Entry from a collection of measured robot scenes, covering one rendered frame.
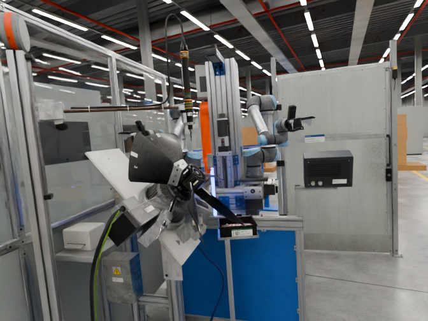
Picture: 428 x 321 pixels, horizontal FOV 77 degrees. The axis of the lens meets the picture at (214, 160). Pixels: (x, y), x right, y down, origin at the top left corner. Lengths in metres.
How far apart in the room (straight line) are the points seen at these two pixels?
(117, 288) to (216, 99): 1.61
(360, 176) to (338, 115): 0.69
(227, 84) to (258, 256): 1.38
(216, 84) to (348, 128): 1.52
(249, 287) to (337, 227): 1.63
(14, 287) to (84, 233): 0.34
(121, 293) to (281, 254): 0.97
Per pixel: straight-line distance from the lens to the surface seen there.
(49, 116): 1.36
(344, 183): 1.72
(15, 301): 1.60
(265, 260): 1.89
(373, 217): 3.38
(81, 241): 1.58
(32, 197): 1.39
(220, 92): 2.37
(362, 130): 3.21
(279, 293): 1.99
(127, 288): 1.49
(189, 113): 1.41
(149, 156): 1.18
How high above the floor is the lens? 1.40
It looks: 5 degrees down
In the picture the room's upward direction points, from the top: 4 degrees counter-clockwise
